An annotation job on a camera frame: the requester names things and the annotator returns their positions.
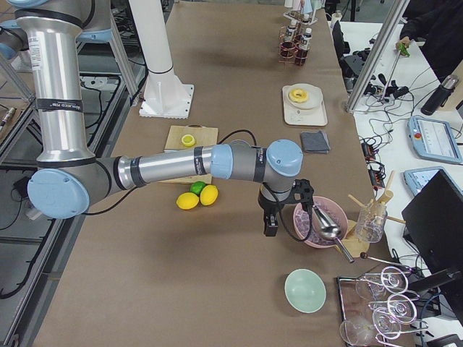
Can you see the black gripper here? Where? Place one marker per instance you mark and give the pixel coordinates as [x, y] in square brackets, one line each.
[268, 207]

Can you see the tea bottle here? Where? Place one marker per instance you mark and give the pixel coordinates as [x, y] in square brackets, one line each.
[305, 22]
[287, 45]
[303, 47]

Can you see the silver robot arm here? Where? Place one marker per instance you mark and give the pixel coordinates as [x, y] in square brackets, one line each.
[70, 178]

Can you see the beige serving tray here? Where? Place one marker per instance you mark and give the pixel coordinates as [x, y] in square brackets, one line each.
[315, 117]

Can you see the metal ice scoop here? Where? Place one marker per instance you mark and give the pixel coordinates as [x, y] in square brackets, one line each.
[330, 231]

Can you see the pink bowl of ice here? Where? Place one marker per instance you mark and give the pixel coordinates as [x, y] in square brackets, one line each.
[301, 222]

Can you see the whole lemon near lime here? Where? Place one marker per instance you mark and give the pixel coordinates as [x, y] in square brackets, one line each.
[208, 195]

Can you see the mint green bowl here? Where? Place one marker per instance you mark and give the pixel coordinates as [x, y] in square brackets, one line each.
[305, 291]

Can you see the green lime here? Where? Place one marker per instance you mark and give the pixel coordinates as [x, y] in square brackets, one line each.
[197, 187]

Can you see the whole lemon outer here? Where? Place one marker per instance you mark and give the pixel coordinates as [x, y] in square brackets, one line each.
[187, 201]

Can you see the grey folded cloth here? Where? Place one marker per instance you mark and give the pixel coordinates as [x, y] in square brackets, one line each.
[315, 142]

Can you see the wooden stand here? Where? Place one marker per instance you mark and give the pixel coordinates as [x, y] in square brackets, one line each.
[360, 247]

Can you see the clear glass jar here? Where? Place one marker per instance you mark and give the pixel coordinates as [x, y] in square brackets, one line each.
[370, 224]

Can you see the wooden cutting board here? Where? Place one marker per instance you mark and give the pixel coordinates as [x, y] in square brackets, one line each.
[204, 136]

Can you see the halved lemon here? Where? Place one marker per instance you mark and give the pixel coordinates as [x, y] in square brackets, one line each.
[188, 140]

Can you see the glazed donut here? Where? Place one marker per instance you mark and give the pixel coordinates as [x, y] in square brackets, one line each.
[298, 95]

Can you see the white plate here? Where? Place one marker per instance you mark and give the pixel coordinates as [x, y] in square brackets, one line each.
[315, 96]

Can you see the wine glass upper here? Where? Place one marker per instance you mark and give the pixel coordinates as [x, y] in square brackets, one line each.
[378, 286]

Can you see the wine glass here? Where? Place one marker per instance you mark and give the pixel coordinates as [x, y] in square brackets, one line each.
[378, 286]
[398, 306]
[359, 331]

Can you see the blue teach pendant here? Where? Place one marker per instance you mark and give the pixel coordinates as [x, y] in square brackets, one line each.
[416, 179]
[433, 140]

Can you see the wine glass lower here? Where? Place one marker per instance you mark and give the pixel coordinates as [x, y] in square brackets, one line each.
[359, 331]

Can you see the wine glass middle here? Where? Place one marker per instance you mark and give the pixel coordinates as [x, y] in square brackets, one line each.
[398, 306]

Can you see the black monitor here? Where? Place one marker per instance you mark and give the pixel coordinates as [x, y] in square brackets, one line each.
[434, 223]

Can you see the white cup rack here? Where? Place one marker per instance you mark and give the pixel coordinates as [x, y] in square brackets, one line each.
[302, 9]

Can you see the black water bottle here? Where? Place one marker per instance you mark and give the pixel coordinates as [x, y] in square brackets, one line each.
[440, 95]

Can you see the person in black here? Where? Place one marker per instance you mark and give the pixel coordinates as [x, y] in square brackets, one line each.
[442, 31]

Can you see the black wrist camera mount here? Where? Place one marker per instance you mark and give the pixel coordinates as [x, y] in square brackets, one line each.
[301, 192]

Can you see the white camera post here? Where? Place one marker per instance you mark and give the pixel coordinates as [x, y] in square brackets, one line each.
[164, 95]

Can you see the copper wire bottle rack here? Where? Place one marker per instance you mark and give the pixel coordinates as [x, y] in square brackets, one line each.
[297, 36]

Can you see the aluminium frame post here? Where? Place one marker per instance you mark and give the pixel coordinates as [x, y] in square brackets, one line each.
[392, 19]

